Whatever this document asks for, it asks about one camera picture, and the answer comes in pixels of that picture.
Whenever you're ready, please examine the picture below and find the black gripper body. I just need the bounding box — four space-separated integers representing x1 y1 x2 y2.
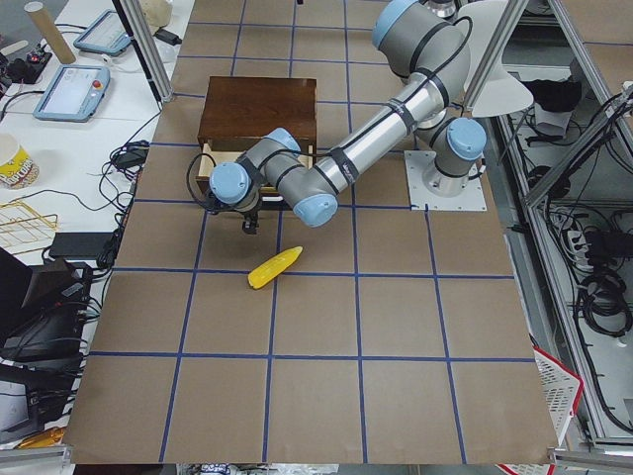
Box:
233 200 262 226

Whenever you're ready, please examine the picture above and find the yellow corn cob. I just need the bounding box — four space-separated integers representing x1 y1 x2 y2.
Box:
247 246 303 290

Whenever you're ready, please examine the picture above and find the light wood drawer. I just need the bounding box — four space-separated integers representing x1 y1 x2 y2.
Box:
195 142 316 203

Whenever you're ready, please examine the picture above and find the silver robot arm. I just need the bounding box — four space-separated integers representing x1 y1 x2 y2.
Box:
208 1 487 234

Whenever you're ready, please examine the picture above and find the dark brown wooden cabinet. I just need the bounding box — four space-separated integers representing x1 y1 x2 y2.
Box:
197 76 317 151

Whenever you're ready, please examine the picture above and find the blue teach pendant near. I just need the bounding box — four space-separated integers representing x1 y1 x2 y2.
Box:
33 65 111 123

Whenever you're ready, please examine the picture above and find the blue teach pendant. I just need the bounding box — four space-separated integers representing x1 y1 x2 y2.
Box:
73 10 131 56
33 65 111 123

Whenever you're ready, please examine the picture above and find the black electronics pile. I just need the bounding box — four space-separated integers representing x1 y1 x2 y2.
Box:
1 250 96 443

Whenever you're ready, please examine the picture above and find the blue teach pendant far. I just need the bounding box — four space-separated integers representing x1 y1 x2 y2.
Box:
73 10 131 56

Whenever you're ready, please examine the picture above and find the popcorn paper cup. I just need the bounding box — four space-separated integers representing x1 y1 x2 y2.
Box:
0 133 40 189

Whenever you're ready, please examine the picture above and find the white lamp shade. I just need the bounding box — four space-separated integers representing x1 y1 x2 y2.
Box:
458 1 533 118

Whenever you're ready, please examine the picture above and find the cardboard tube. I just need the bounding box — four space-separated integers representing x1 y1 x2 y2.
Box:
24 1 76 64

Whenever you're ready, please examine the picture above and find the white red plastic basket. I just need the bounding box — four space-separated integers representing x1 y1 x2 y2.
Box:
533 344 584 447

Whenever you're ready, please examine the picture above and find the black cable bundle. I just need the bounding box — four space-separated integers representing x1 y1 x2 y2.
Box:
96 141 152 268

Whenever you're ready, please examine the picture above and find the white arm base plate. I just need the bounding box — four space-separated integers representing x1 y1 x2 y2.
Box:
405 150 487 212

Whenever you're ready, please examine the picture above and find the gold wire rack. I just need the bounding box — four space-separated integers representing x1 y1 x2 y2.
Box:
0 201 58 254

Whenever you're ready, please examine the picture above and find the aluminium frame post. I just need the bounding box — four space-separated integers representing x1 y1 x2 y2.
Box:
112 0 173 103

